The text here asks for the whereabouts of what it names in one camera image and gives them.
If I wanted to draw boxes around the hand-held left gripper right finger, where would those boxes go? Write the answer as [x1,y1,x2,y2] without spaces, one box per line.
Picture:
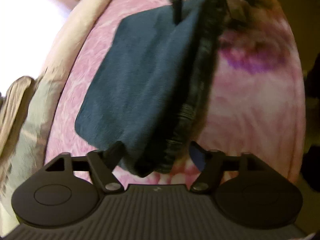
[190,141,270,193]

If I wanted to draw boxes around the grey duvet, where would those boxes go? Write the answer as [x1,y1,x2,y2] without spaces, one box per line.
[0,0,125,228]

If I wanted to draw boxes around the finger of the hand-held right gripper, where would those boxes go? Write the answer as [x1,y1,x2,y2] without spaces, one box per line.
[171,0,185,25]

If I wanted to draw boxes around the navy knit sweater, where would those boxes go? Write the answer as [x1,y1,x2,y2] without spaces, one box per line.
[75,0,225,178]

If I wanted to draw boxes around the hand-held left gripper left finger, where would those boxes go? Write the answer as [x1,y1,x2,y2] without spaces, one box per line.
[44,142,125,193]

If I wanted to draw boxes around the pink folded sheet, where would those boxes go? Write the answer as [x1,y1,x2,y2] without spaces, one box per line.
[0,76,36,156]

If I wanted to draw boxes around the pink floral blanket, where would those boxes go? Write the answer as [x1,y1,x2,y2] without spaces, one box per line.
[44,0,307,188]

